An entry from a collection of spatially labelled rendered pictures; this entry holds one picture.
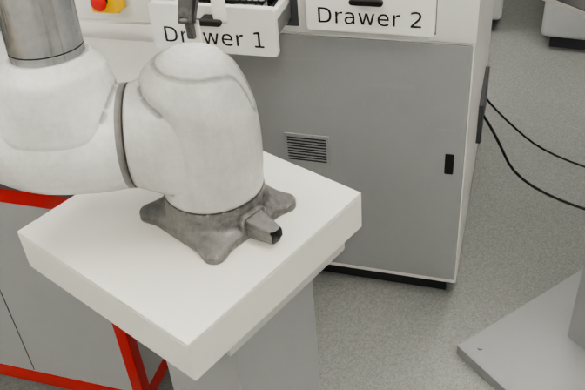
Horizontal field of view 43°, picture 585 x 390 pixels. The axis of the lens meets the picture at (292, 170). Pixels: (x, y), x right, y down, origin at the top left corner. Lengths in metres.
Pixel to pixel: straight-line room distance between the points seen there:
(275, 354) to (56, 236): 0.41
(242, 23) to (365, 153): 0.50
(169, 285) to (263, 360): 0.28
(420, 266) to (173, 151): 1.21
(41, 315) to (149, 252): 0.70
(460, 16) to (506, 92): 1.47
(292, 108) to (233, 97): 0.87
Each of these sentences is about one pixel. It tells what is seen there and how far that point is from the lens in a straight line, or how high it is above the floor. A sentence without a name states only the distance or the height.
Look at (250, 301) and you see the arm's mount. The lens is 1.04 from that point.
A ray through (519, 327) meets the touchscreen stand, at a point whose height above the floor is 0.03.
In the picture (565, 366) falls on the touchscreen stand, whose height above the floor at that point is 0.04.
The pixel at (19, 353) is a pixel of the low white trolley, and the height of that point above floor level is 0.20.
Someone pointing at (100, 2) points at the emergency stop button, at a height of 0.88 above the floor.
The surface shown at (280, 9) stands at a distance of 1.67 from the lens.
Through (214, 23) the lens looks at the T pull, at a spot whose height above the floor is 0.91.
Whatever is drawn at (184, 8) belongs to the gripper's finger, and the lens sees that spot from 1.42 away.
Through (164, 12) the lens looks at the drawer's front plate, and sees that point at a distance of 1.66.
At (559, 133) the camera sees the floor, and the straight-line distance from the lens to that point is 2.88.
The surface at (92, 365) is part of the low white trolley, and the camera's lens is 1.84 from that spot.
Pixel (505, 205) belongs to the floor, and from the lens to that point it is 2.50.
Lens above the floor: 1.55
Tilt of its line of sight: 36 degrees down
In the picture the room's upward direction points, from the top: 5 degrees counter-clockwise
